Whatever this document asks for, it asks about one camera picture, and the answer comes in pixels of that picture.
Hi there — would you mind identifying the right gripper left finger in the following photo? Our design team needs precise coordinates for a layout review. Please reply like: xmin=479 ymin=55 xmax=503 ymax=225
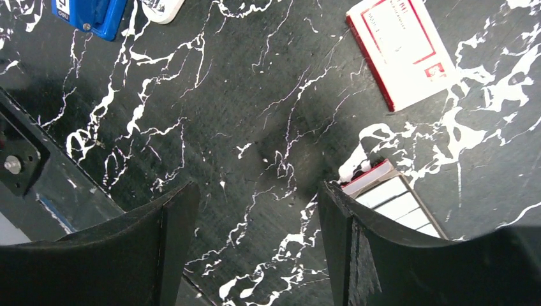
xmin=1 ymin=182 xmax=200 ymax=305

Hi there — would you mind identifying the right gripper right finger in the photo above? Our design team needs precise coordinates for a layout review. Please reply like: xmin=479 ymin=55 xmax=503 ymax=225
xmin=317 ymin=182 xmax=540 ymax=305

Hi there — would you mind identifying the staple box tray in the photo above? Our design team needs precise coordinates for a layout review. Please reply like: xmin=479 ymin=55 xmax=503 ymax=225
xmin=341 ymin=159 xmax=448 ymax=240

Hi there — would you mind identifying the red white staple box sleeve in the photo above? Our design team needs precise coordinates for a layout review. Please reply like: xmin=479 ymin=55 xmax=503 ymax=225
xmin=346 ymin=0 xmax=459 ymax=112

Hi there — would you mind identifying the blue stapler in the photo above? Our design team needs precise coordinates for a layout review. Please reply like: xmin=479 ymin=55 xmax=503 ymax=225
xmin=51 ymin=0 xmax=127 ymax=41

